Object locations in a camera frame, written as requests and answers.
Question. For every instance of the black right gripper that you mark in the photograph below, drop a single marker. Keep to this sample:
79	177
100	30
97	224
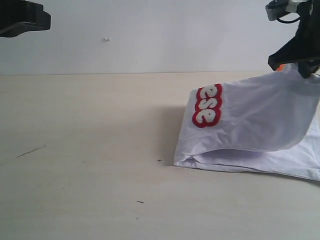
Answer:
305	46

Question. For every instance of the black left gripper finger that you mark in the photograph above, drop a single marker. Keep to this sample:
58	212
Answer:
21	16

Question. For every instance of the white t-shirt red lettering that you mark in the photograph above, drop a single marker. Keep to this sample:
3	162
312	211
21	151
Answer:
263	124

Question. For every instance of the orange neck label tag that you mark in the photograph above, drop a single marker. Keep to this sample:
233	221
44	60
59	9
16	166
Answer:
281	67

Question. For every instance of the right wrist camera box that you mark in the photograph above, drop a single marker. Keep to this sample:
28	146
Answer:
277	9

